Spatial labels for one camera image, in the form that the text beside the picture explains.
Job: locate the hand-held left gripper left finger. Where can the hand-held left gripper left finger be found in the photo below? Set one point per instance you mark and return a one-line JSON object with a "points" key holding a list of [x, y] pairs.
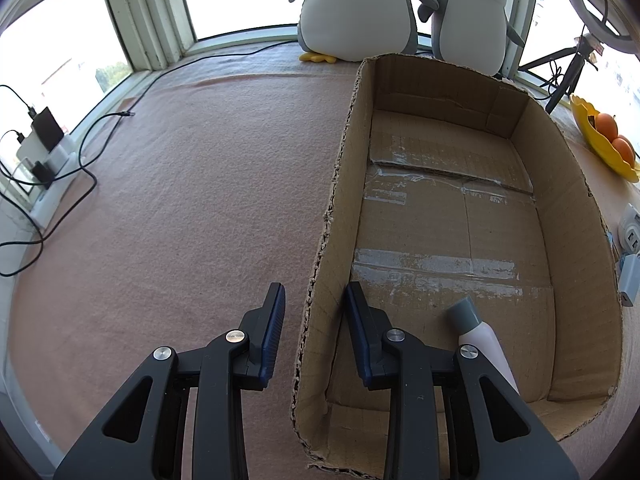
{"points": [[275, 330]]}

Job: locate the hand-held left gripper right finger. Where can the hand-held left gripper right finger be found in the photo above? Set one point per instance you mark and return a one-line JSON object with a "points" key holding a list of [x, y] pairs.
{"points": [[356, 335]]}

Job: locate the cardboard box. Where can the cardboard box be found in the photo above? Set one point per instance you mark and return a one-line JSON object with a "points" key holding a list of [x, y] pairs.
{"points": [[450, 220]]}

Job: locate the white bottle with grey cap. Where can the white bottle with grey cap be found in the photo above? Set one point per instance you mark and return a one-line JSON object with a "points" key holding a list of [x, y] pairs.
{"points": [[480, 335]]}

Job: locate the pink felt blanket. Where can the pink felt blanket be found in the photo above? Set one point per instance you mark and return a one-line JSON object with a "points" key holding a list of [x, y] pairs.
{"points": [[200, 185]]}

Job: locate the white power strip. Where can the white power strip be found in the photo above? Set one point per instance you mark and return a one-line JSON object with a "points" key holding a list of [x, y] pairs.
{"points": [[60, 160]]}

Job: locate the small black power adapter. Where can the small black power adapter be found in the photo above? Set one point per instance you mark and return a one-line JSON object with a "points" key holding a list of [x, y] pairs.
{"points": [[44, 174]]}

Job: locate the pale blue power adapter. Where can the pale blue power adapter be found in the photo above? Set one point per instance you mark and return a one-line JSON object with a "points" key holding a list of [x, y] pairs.
{"points": [[631, 280]]}

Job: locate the white socket block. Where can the white socket block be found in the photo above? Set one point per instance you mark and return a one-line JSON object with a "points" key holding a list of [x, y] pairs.
{"points": [[630, 225]]}

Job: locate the large black power adapter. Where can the large black power adapter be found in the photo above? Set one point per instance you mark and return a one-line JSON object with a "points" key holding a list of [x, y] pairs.
{"points": [[47, 127]]}

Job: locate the yellow flower-shaped bowl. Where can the yellow flower-shaped bowl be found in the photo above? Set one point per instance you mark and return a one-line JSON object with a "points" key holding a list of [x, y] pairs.
{"points": [[600, 152]]}

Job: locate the white power adapter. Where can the white power adapter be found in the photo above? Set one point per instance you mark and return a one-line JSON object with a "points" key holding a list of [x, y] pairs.
{"points": [[30, 147]]}

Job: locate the orange fruit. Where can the orange fruit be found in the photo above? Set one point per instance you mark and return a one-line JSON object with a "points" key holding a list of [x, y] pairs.
{"points": [[606, 126], [623, 151]]}

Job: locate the large grey penguin plush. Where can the large grey penguin plush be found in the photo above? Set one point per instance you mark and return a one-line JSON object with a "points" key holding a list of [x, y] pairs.
{"points": [[350, 10]]}

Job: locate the small grey penguin plush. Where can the small grey penguin plush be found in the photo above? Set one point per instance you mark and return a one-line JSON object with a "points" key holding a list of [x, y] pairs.
{"points": [[465, 25]]}

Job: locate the black tripod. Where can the black tripod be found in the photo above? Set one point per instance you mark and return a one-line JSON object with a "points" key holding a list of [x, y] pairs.
{"points": [[570, 72]]}

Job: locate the white window frame post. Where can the white window frame post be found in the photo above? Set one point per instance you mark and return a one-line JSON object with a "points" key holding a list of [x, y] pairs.
{"points": [[145, 15]]}

